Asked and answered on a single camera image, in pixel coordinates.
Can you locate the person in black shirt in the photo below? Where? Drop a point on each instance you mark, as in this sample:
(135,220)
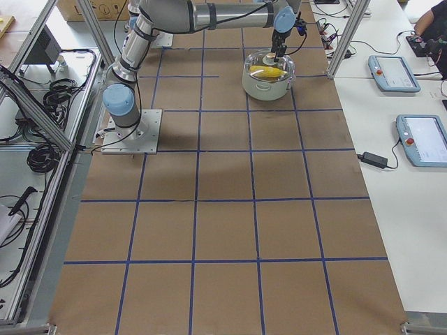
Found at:
(432,25)

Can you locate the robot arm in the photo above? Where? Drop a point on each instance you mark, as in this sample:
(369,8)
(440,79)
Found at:
(189,59)

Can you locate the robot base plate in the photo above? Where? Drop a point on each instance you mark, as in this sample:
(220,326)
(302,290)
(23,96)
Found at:
(144,139)

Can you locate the aluminium frame left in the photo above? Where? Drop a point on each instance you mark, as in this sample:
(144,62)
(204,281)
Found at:
(50,106)

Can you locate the lower teach pendant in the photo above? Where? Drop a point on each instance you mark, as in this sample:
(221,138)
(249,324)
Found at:
(423,139)

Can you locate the glass pot lid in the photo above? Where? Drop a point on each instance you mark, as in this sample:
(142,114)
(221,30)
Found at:
(267,58)

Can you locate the brown paper mat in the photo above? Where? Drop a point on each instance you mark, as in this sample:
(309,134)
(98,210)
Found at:
(260,241)

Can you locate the yellow corn cob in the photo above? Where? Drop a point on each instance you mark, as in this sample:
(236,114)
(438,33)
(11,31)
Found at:
(268,72)

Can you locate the aluminium post right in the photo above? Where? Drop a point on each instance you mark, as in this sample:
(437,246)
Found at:
(347,35)

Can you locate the pale green cooking pot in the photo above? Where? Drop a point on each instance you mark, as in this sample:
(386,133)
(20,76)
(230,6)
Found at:
(265,91)

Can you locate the black power adapter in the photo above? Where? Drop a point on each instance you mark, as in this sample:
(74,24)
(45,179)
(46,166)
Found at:
(373,159)

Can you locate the teach pendant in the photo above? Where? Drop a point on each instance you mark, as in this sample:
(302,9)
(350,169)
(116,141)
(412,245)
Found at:
(423,139)
(393,74)

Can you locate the upper teach pendant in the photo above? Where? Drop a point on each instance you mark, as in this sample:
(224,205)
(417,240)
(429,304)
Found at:
(393,74)

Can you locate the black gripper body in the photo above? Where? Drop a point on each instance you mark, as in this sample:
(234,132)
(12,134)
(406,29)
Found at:
(278,39)

